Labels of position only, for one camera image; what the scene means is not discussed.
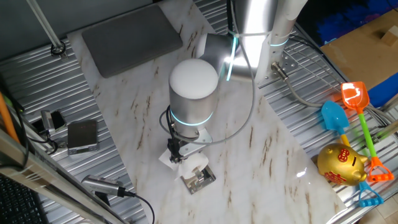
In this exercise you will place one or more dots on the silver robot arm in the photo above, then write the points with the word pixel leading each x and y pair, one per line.
pixel 192 105

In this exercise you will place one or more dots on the silver camera mount clamp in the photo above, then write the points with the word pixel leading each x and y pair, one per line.
pixel 47 121

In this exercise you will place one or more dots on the blue toy shovel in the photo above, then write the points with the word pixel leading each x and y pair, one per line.
pixel 334 118

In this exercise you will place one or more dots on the aluminium frame beam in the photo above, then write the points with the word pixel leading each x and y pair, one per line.
pixel 31 174

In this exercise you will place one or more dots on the white toilet paper roll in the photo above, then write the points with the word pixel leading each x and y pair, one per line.
pixel 192 165

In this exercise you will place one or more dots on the brown cardboard box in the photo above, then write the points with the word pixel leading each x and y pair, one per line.
pixel 357 59

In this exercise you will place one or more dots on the orange pole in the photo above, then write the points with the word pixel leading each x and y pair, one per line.
pixel 7 118

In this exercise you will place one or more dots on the golden piggy bank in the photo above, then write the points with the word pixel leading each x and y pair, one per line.
pixel 340 165

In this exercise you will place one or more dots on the orange toy shovel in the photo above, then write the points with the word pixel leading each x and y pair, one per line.
pixel 354 96

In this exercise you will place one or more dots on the black round wrist camera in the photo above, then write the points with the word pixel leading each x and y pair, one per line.
pixel 175 152

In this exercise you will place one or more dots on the large wooden block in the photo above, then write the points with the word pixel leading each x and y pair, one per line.
pixel 391 36

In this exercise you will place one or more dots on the black keyboard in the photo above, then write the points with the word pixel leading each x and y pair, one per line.
pixel 15 202

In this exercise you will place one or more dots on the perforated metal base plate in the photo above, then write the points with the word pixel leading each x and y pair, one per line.
pixel 289 63

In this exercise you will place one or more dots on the grey fabric pad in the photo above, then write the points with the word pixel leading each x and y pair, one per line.
pixel 130 40

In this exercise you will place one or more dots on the white camera pole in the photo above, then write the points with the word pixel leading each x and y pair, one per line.
pixel 46 28

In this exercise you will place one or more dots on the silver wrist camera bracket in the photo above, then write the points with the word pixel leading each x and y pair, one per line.
pixel 194 146

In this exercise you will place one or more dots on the silver depth camera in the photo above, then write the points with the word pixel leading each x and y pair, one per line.
pixel 99 184

